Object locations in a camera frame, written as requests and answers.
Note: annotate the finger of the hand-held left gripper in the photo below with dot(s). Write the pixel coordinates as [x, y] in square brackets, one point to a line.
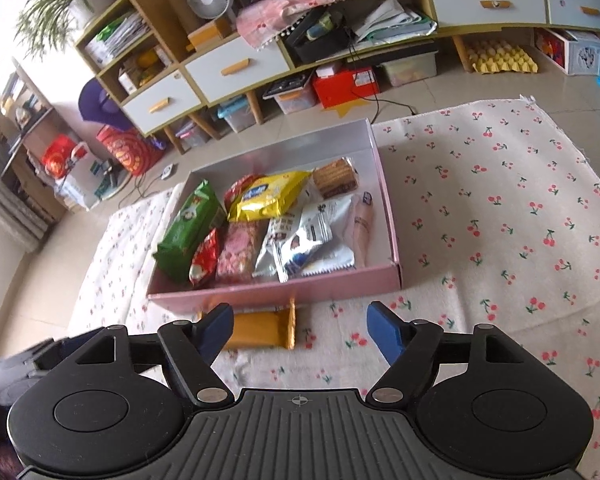
[72, 342]

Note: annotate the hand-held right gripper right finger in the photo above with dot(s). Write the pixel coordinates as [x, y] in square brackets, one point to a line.
[384, 332]

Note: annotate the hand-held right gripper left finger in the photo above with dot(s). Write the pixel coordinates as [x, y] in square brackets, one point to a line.
[218, 330]

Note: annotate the orange snack packet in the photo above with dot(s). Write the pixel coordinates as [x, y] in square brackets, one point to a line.
[260, 330]

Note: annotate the small red snack packet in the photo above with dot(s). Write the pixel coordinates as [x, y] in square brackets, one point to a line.
[204, 260]

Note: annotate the pink cardboard box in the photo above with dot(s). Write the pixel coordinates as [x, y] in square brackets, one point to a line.
[330, 285]

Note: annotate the pink speckled nougat packet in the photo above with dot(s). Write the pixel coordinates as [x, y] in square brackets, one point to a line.
[237, 252]

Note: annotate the blue white snack packet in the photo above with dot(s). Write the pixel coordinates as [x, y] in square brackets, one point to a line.
[320, 260]

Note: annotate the long silver snack packet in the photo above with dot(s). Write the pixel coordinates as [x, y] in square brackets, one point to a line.
[275, 250]

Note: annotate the green snack packet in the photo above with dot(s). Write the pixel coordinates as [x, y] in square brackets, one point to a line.
[189, 232]

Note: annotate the pale long clear-wrapped snack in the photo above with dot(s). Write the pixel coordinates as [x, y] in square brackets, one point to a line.
[361, 227]

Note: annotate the large red snack packet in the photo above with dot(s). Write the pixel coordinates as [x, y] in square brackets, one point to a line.
[240, 189]

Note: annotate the yellow snack packet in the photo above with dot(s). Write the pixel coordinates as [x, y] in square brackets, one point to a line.
[267, 195]

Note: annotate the clear-wrapped biscuit packet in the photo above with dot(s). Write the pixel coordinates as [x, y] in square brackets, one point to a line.
[336, 177]

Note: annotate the white shopping bag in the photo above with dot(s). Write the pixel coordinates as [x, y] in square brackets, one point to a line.
[82, 180]

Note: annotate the white computer mouse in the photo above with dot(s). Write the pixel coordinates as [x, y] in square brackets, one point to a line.
[168, 172]

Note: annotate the black floor device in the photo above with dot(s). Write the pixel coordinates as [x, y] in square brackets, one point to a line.
[108, 180]

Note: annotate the cherry print cloth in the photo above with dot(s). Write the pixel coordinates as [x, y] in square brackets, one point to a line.
[505, 210]

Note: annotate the red gift bag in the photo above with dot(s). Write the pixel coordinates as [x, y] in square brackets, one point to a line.
[62, 157]

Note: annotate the clear storage box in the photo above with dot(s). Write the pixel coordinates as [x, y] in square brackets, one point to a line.
[410, 69]
[194, 134]
[290, 95]

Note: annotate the red patterned bag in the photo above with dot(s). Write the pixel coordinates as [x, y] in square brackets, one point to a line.
[129, 150]

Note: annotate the blue-lid storage box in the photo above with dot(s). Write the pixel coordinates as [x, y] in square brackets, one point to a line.
[235, 115]

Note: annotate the purple folded item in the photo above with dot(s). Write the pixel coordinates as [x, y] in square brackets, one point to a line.
[102, 102]

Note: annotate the red cardboard box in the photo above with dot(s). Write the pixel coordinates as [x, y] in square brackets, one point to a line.
[345, 87]

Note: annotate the long wooden low cabinet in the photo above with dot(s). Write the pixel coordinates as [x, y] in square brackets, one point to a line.
[360, 55]

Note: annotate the wooden shelf cabinet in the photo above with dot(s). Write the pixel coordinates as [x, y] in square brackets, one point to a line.
[129, 60]

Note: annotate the orange small box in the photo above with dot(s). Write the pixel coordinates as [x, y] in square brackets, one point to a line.
[209, 34]

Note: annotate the yellow egg tray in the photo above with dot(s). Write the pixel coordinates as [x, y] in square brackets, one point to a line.
[502, 57]

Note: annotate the black open box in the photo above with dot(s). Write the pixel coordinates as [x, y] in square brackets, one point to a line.
[317, 35]

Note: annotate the stack of papers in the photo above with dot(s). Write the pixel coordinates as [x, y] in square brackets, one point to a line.
[395, 17]

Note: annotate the pink cherry cabinet cloth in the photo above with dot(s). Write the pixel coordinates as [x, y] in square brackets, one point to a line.
[280, 10]

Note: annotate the white patterned box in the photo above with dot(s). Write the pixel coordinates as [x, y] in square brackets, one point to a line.
[585, 55]

